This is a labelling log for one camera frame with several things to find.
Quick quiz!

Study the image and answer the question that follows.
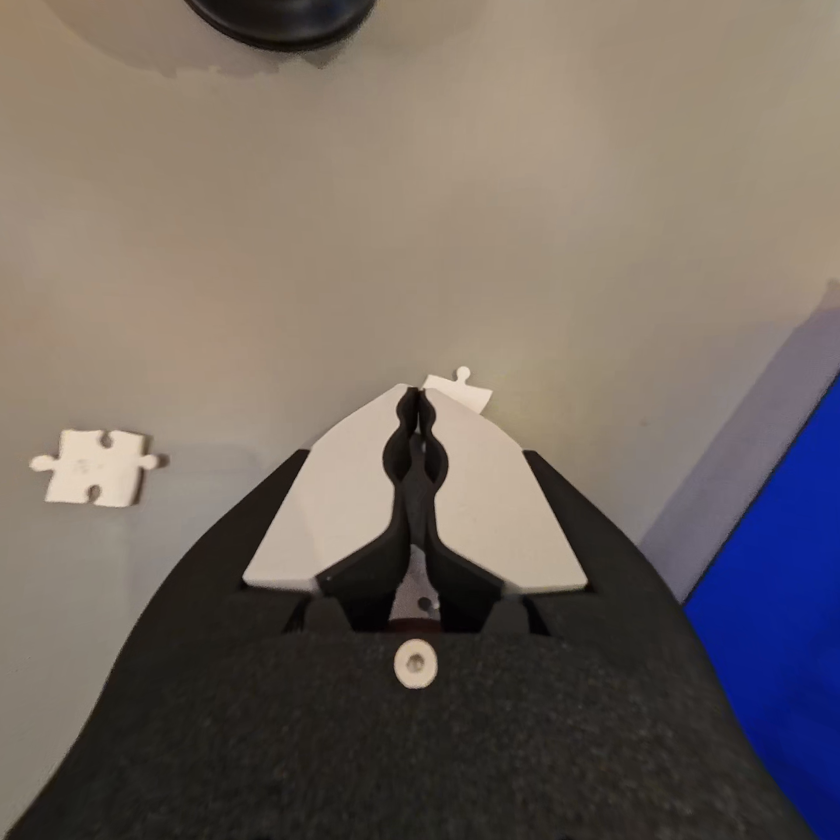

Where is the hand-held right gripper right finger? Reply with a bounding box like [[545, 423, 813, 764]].
[[418, 388, 588, 628]]

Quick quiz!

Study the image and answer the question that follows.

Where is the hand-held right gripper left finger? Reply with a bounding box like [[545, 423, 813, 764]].
[[246, 385, 424, 631]]

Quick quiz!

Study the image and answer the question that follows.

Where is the white puzzle piece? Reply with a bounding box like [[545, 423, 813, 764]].
[[392, 365, 496, 620], [31, 428, 161, 508]]

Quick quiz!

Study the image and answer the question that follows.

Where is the black ball stand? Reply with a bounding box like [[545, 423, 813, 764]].
[[184, 0, 378, 53]]

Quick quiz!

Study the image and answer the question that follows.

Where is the blue plastic bin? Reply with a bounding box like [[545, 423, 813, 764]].
[[683, 374, 840, 840]]

